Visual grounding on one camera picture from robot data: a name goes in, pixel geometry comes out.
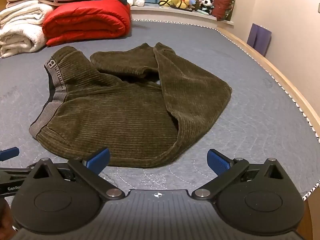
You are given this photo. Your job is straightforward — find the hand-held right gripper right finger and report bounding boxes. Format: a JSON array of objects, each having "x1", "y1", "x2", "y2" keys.
[{"x1": 192, "y1": 149, "x2": 288, "y2": 201}]

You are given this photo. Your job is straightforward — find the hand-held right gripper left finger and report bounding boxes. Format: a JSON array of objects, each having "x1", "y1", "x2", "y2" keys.
[{"x1": 27, "y1": 148, "x2": 125, "y2": 201}]

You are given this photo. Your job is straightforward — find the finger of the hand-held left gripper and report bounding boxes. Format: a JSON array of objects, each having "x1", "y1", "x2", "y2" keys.
[{"x1": 0, "y1": 147, "x2": 20, "y2": 161}]

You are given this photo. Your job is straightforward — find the olive corduroy pants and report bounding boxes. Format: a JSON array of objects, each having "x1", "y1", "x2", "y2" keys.
[{"x1": 29, "y1": 42, "x2": 232, "y2": 168}]

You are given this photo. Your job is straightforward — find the grey quilted mattress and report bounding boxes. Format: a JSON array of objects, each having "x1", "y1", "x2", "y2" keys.
[{"x1": 0, "y1": 19, "x2": 320, "y2": 200}]

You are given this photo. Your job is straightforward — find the white fluffy rolled blanket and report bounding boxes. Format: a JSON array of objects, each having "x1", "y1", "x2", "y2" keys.
[{"x1": 0, "y1": 24, "x2": 47, "y2": 58}]

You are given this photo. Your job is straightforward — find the red quilt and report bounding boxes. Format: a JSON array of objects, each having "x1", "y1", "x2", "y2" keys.
[{"x1": 42, "y1": 0, "x2": 132, "y2": 47}]

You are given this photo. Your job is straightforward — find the white folded towel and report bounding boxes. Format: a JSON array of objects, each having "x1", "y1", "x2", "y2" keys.
[{"x1": 0, "y1": 0, "x2": 54, "y2": 27}]

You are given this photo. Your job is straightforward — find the cream window ledge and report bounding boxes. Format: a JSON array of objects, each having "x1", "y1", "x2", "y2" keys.
[{"x1": 130, "y1": 3, "x2": 235, "y2": 26}]

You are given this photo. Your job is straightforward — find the yellow bear plush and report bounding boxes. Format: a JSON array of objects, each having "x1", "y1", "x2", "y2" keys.
[{"x1": 164, "y1": 0, "x2": 190, "y2": 9}]

